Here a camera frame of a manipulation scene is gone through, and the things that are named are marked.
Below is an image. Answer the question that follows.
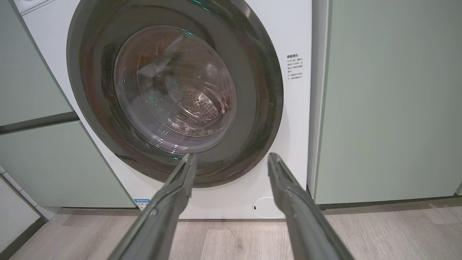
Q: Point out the black text instruction sticker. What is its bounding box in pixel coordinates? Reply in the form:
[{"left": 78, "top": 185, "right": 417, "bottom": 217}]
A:
[{"left": 286, "top": 54, "right": 305, "bottom": 80}]

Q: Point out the large green cabinet door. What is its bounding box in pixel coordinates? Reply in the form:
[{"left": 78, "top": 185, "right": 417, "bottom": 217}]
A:
[{"left": 0, "top": 121, "right": 136, "bottom": 209}]

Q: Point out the white front-load washing machine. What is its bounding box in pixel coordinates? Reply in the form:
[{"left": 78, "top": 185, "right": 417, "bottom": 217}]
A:
[{"left": 14, "top": 0, "right": 313, "bottom": 220}]

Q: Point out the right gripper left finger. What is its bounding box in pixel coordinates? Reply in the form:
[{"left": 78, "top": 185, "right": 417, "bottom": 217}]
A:
[{"left": 108, "top": 153, "right": 198, "bottom": 260}]

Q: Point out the tall green cabinet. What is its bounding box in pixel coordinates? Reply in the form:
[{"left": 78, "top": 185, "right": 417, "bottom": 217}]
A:
[{"left": 312, "top": 0, "right": 462, "bottom": 205}]

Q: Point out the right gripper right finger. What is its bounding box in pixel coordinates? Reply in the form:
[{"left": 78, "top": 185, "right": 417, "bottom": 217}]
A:
[{"left": 267, "top": 152, "right": 355, "bottom": 260}]

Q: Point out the round black washing machine door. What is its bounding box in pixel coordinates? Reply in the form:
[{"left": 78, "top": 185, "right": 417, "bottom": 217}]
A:
[{"left": 67, "top": 0, "right": 284, "bottom": 188}]

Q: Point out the small green cabinet panel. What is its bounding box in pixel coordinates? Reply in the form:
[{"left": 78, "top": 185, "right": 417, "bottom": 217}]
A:
[{"left": 0, "top": 0, "right": 74, "bottom": 127}]

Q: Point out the white furniture panel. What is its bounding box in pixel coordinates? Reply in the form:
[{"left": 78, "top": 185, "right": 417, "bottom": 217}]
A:
[{"left": 0, "top": 166, "right": 55, "bottom": 252}]

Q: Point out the round white filter cover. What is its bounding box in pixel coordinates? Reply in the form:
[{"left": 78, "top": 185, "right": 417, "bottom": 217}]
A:
[{"left": 252, "top": 196, "right": 286, "bottom": 219}]

